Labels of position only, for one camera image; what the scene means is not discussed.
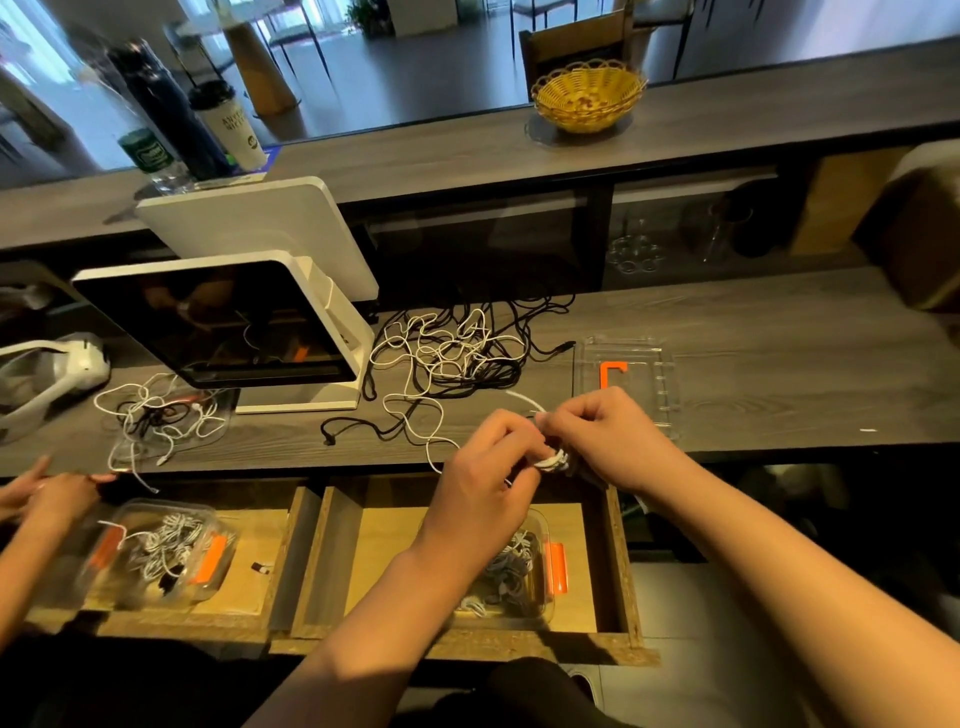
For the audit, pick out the black metal chair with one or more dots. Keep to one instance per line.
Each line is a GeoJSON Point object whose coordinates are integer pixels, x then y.
{"type": "Point", "coordinates": [660, 23]}
{"type": "Point", "coordinates": [543, 12]}

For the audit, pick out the yellow woven basket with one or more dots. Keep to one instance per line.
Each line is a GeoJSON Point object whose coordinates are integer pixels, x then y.
{"type": "Point", "coordinates": [588, 98]}

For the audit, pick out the clear plastic water bottle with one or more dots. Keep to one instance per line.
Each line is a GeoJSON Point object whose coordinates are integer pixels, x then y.
{"type": "Point", "coordinates": [150, 147]}

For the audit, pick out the clear container drawer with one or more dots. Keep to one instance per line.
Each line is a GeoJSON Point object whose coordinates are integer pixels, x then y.
{"type": "Point", "coordinates": [533, 600]}
{"type": "Point", "coordinates": [113, 578]}

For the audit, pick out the person's left hand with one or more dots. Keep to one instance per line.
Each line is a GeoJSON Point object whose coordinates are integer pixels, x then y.
{"type": "Point", "coordinates": [480, 495]}

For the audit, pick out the round wooden table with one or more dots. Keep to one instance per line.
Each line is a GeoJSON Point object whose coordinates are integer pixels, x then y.
{"type": "Point", "coordinates": [255, 38]}

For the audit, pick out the flat cardboard sheet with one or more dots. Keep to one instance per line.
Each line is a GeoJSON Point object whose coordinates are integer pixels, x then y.
{"type": "Point", "coordinates": [848, 203]}

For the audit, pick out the small white connector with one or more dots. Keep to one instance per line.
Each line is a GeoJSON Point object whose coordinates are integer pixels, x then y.
{"type": "Point", "coordinates": [261, 567]}

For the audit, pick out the white headset device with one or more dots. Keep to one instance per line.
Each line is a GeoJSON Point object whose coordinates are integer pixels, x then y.
{"type": "Point", "coordinates": [75, 363]}

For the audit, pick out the another person's forearm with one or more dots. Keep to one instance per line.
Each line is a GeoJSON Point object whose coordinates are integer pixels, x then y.
{"type": "Point", "coordinates": [23, 578]}

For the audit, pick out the white customer display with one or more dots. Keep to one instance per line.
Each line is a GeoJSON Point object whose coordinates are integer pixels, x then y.
{"type": "Point", "coordinates": [263, 237]}

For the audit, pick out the grey wooden bar counter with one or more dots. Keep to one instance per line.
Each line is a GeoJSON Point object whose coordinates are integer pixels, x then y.
{"type": "Point", "coordinates": [465, 143]}

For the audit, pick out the green potted plant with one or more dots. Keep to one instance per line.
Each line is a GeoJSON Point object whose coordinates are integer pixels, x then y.
{"type": "Point", "coordinates": [368, 15]}

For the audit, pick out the white touchscreen monitor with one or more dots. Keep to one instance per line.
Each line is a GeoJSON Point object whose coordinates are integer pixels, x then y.
{"type": "Point", "coordinates": [210, 323]}

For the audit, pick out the white paper coffee cup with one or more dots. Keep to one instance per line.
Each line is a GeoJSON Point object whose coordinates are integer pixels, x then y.
{"type": "Point", "coordinates": [233, 128]}

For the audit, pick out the wooden drawer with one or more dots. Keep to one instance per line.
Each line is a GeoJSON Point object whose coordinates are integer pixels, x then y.
{"type": "Point", "coordinates": [615, 585]}
{"type": "Point", "coordinates": [293, 578]}

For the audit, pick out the black thermos bottle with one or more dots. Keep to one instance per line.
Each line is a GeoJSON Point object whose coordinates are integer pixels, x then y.
{"type": "Point", "coordinates": [180, 105]}

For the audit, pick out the person's right forearm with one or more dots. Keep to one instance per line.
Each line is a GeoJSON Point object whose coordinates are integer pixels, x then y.
{"type": "Point", "coordinates": [825, 608]}

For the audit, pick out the brown wooden chair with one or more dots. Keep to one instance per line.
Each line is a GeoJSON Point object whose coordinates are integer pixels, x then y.
{"type": "Point", "coordinates": [578, 42]}

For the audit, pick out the brown cardboard box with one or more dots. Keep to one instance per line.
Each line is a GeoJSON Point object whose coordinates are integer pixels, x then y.
{"type": "Point", "coordinates": [923, 225]}

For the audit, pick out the person's left forearm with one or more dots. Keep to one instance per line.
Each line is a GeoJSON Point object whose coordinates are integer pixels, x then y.
{"type": "Point", "coordinates": [360, 653]}

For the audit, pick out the person's right hand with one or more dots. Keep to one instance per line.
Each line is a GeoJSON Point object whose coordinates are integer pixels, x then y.
{"type": "Point", "coordinates": [623, 438]}

